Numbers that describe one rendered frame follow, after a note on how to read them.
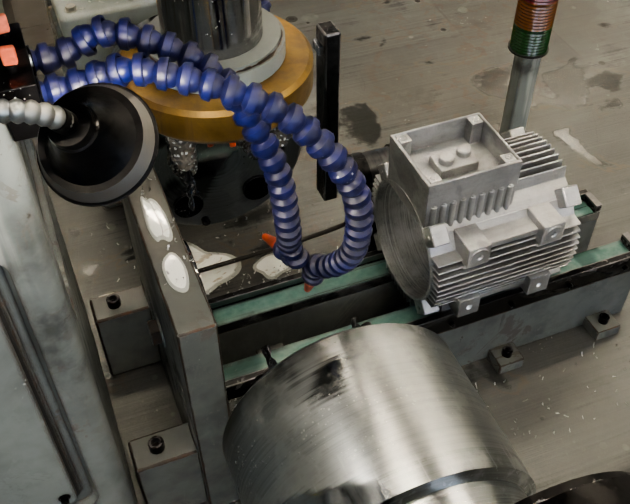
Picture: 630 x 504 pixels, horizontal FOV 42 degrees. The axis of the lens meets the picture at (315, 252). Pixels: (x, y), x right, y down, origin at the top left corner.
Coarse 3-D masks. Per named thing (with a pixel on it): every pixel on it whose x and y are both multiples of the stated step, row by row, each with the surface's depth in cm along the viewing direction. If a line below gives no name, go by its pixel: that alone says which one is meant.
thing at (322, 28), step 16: (320, 32) 94; (336, 32) 94; (320, 48) 95; (336, 48) 95; (320, 64) 97; (336, 64) 96; (320, 80) 99; (336, 80) 98; (320, 96) 101; (336, 96) 100; (320, 112) 102; (336, 112) 101; (336, 128) 103; (320, 176) 110; (320, 192) 112; (336, 192) 111
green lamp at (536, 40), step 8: (512, 32) 129; (520, 32) 127; (528, 32) 126; (536, 32) 126; (544, 32) 126; (512, 40) 129; (520, 40) 128; (528, 40) 127; (536, 40) 127; (544, 40) 127; (512, 48) 130; (520, 48) 129; (528, 48) 128; (536, 48) 128; (544, 48) 129
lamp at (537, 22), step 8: (520, 0) 125; (520, 8) 125; (528, 8) 124; (536, 8) 123; (544, 8) 123; (552, 8) 124; (520, 16) 126; (528, 16) 125; (536, 16) 124; (544, 16) 124; (552, 16) 125; (520, 24) 126; (528, 24) 125; (536, 24) 125; (544, 24) 125; (552, 24) 127
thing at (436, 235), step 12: (504, 132) 108; (516, 132) 107; (384, 168) 102; (564, 192) 99; (576, 192) 99; (564, 204) 99; (576, 204) 99; (432, 228) 94; (444, 228) 95; (432, 240) 94; (444, 240) 95; (420, 300) 103; (420, 312) 104; (432, 312) 103
